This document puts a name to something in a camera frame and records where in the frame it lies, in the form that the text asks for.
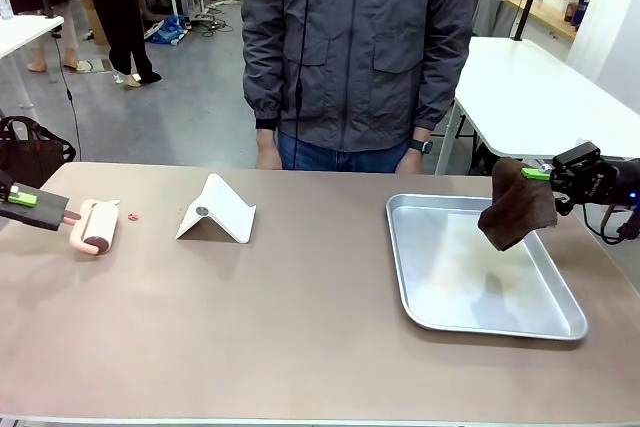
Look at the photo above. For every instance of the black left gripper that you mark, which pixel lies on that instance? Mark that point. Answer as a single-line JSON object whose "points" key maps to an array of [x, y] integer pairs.
{"points": [[5, 187]]}

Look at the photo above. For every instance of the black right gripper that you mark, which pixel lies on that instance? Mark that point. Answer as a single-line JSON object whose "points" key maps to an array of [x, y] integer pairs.
{"points": [[600, 184]]}

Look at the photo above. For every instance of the brown cloth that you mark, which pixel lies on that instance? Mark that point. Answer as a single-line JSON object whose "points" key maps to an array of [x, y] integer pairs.
{"points": [[520, 207]]}

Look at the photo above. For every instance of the person's left hand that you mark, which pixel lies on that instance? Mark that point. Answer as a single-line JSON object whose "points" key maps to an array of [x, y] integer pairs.
{"points": [[412, 163]]}

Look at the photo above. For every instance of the person's right hand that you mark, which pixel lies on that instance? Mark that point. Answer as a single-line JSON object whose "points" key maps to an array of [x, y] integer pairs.
{"points": [[268, 152]]}

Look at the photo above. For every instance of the dark fabric bag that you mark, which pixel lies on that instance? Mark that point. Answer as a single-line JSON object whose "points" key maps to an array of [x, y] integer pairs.
{"points": [[30, 157]]}

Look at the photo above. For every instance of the large white table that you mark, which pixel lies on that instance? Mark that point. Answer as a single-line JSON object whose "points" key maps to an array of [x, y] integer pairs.
{"points": [[530, 97]]}

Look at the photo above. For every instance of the metal tray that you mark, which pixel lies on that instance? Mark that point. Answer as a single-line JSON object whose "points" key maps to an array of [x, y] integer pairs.
{"points": [[465, 292]]}

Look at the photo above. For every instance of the black wrist watch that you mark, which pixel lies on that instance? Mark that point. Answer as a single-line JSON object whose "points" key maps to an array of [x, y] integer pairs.
{"points": [[422, 146]]}

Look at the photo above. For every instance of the wooden desk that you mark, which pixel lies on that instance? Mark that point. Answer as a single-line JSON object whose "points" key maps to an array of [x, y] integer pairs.
{"points": [[545, 17]]}

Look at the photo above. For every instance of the drink cup with straw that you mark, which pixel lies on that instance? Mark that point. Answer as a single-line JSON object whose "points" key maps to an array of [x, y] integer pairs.
{"points": [[577, 4]]}

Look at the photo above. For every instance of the cardboard box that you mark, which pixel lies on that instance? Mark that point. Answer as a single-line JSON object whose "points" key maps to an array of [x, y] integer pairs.
{"points": [[97, 22]]}

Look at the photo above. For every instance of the white folded stand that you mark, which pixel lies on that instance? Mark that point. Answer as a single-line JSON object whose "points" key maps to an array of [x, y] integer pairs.
{"points": [[220, 212]]}

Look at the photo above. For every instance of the bystander in black trousers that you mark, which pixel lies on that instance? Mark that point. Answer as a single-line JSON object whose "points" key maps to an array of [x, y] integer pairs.
{"points": [[120, 7]]}

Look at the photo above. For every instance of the blue plastic bag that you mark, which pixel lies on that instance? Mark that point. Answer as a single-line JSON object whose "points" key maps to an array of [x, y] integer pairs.
{"points": [[167, 29]]}

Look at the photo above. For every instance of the blue jeans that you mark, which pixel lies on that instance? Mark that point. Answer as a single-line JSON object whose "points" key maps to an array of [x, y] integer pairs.
{"points": [[325, 157]]}

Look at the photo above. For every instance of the person in grey jacket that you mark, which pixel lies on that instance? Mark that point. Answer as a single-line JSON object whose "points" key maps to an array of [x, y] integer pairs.
{"points": [[360, 47]]}

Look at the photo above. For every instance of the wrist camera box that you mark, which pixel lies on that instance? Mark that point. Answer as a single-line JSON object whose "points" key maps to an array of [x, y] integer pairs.
{"points": [[577, 154]]}

